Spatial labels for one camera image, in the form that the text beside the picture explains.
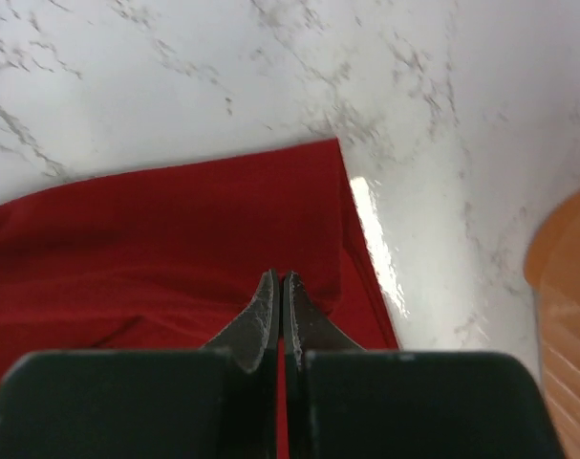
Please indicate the red t-shirt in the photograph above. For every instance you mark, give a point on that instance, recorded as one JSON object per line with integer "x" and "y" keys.
{"x": 164, "y": 258}

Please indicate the orange laundry basket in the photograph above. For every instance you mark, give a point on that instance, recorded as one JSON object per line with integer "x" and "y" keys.
{"x": 552, "y": 269}

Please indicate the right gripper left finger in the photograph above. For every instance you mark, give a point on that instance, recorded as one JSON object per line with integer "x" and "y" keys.
{"x": 217, "y": 401}

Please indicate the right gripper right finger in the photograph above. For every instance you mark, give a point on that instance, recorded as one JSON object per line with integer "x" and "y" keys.
{"x": 344, "y": 401}

